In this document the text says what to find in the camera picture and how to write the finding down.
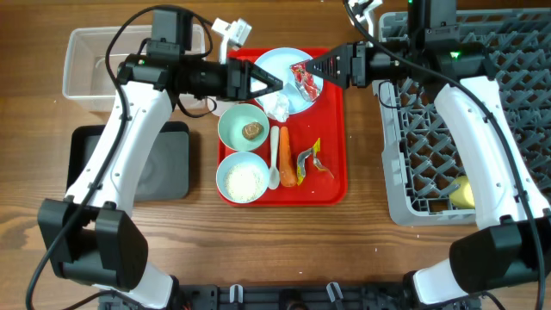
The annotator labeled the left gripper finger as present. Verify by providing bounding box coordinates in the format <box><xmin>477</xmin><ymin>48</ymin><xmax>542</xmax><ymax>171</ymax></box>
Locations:
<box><xmin>250</xmin><ymin>63</ymin><xmax>282</xmax><ymax>86</ymax></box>
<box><xmin>250</xmin><ymin>84</ymin><xmax>282</xmax><ymax>99</ymax></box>

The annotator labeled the white tissue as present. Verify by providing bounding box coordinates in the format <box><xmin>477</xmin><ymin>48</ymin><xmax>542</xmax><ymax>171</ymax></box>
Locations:
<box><xmin>262</xmin><ymin>93</ymin><xmax>290</xmax><ymax>123</ymax></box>

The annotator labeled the red snack wrapper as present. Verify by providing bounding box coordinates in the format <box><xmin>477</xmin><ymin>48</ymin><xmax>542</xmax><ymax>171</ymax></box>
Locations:
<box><xmin>290</xmin><ymin>60</ymin><xmax>321</xmax><ymax>102</ymax></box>

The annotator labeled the green bowl with food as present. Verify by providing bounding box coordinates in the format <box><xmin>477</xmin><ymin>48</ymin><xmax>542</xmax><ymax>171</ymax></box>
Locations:
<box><xmin>218</xmin><ymin>103</ymin><xmax>270</xmax><ymax>152</ymax></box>

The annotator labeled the yellow snack wrapper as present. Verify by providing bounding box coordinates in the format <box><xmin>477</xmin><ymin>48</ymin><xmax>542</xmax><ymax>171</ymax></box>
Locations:
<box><xmin>295</xmin><ymin>137</ymin><xmax>335</xmax><ymax>186</ymax></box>

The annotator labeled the yellow plastic cup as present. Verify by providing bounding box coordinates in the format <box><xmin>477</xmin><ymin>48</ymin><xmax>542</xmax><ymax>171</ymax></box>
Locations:
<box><xmin>449</xmin><ymin>176</ymin><xmax>475</xmax><ymax>209</ymax></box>

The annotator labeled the pink plastic cup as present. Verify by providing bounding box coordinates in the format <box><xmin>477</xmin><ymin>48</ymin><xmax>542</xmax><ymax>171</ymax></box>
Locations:
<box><xmin>207</xmin><ymin>96</ymin><xmax>238</xmax><ymax>117</ymax></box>

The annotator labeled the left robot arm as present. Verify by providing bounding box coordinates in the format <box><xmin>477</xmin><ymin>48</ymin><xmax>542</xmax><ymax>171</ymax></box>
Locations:
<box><xmin>38</xmin><ymin>4</ymin><xmax>282</xmax><ymax>309</ymax></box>

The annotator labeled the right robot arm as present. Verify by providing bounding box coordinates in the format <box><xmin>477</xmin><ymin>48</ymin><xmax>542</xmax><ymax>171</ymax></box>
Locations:
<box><xmin>306</xmin><ymin>1</ymin><xmax>550</xmax><ymax>309</ymax></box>

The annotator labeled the grey dishwasher rack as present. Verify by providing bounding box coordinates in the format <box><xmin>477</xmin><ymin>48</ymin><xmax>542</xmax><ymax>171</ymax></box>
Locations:
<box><xmin>372</xmin><ymin>9</ymin><xmax>550</xmax><ymax>226</ymax></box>

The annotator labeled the light blue plate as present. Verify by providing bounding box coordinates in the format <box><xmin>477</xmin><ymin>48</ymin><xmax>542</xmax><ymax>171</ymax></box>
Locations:
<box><xmin>254</xmin><ymin>47</ymin><xmax>315</xmax><ymax>115</ymax></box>

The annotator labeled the brown food lump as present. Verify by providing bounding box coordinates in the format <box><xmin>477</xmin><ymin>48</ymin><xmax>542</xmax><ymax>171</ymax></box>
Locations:
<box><xmin>242</xmin><ymin>121</ymin><xmax>263</xmax><ymax>140</ymax></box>

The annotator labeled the red serving tray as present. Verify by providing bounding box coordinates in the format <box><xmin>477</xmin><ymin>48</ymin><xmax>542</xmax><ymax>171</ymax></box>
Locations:
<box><xmin>217</xmin><ymin>47</ymin><xmax>348</xmax><ymax>208</ymax></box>

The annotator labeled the white ceramic spoon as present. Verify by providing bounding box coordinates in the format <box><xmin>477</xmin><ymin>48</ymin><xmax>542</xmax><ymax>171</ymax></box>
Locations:
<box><xmin>268</xmin><ymin>126</ymin><xmax>280</xmax><ymax>190</ymax></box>

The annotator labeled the orange carrot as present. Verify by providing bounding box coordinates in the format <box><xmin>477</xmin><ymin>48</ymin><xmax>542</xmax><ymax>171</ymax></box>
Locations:
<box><xmin>279</xmin><ymin>127</ymin><xmax>297</xmax><ymax>187</ymax></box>

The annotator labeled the blue bowl with rice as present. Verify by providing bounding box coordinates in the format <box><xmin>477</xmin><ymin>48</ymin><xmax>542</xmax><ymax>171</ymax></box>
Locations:
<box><xmin>215</xmin><ymin>152</ymin><xmax>269</xmax><ymax>204</ymax></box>

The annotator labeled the black plastic tray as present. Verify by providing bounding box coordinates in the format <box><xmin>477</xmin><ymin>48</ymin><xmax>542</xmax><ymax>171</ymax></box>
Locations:
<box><xmin>66</xmin><ymin>121</ymin><xmax>189</xmax><ymax>202</ymax></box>

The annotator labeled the clear plastic bin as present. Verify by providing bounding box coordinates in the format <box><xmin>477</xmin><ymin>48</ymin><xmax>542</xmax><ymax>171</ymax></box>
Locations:
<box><xmin>62</xmin><ymin>23</ymin><xmax>207</xmax><ymax>113</ymax></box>

